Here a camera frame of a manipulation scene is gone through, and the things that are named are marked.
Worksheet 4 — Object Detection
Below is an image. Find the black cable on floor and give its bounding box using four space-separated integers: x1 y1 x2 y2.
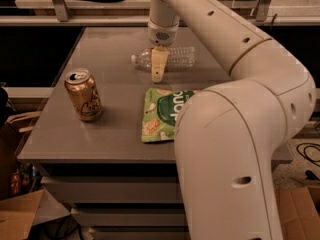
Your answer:
295 142 320 168

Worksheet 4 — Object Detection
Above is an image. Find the gold soda can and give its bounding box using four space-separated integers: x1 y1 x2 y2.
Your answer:
64 68 103 122

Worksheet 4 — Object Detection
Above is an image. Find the cardboard box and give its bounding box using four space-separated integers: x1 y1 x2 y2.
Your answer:
275 180 320 240
0 190 43 240

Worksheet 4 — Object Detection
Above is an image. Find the grey drawer cabinet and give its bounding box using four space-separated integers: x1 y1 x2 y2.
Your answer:
16 26 294 240

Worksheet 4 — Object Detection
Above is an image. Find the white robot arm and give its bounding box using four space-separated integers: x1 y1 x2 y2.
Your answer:
150 0 316 240

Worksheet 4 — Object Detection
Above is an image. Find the cardboard box left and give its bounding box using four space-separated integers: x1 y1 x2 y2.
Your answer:
0 190 43 240

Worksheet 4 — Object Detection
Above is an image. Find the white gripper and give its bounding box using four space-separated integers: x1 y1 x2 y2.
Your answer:
148 18 179 83

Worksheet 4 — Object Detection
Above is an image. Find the metal shelf rail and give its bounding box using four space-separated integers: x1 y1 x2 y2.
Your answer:
0 0 320 25

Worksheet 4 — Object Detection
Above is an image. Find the cardboard box right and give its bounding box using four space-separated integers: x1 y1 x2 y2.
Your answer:
275 180 320 240

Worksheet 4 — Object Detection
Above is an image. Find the clear plastic water bottle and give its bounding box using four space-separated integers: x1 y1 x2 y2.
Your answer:
131 47 195 71

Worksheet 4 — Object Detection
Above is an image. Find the green chip bag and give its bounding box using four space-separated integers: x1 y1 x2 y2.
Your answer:
141 88 197 143

